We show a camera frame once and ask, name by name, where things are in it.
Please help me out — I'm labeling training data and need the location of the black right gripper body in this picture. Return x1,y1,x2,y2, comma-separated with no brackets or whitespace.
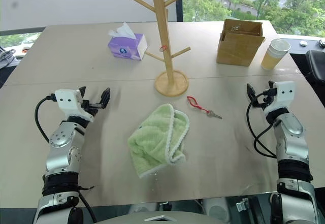
250,88,278,108

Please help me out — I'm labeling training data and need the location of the brown cardboard box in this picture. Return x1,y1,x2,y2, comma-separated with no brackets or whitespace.
216,18,266,68

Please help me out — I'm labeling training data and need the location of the grey desk clutter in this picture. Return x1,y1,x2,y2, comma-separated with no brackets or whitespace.
0,45,34,70

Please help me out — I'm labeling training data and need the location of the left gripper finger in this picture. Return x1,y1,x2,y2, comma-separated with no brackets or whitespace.
77,86,87,101
100,87,111,108

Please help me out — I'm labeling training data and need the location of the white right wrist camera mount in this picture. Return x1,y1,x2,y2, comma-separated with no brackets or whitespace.
263,81,297,113

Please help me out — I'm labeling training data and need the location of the black window frame post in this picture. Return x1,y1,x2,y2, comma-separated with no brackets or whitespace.
175,0,184,23

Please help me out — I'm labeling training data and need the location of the pale rounded shape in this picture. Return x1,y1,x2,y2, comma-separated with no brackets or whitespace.
202,198,229,221

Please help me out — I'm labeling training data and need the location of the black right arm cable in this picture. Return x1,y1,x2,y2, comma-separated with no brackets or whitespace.
246,91,277,158

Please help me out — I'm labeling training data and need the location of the silver key with red cord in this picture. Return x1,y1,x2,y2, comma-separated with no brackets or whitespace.
186,95,223,120

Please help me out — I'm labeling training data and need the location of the green towel with white trim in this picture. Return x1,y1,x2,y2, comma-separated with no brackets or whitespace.
126,103,191,180

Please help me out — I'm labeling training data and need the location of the black chair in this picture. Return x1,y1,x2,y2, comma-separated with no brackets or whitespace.
304,49,325,83

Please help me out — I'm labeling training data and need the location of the purple tissue box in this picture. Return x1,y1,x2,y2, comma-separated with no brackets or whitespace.
107,33,149,62

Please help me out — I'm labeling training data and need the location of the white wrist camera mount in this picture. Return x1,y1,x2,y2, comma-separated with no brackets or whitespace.
54,88,95,122
263,81,297,113

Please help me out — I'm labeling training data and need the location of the paper cup with clear lid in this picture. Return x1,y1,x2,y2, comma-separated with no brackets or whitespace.
261,38,291,71

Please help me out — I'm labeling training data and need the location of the wooden peg rack stand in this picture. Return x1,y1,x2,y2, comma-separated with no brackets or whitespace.
125,0,193,98

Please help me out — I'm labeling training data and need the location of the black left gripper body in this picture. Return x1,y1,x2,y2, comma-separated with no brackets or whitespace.
81,99,105,117

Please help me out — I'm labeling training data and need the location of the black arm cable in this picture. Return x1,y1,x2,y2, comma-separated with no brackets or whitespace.
246,91,277,158
34,95,56,143

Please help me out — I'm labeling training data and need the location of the black elbow cable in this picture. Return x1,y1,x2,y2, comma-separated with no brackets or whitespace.
77,185,99,223

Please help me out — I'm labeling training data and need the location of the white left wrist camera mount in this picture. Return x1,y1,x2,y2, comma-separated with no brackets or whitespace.
54,88,95,122

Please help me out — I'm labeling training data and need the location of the grey robot torso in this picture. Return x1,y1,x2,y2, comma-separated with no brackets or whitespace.
96,209,231,224

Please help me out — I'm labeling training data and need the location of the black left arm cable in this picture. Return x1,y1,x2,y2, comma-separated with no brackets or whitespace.
34,95,56,143

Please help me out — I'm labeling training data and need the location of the white tissue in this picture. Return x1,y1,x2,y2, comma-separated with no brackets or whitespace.
108,22,137,40

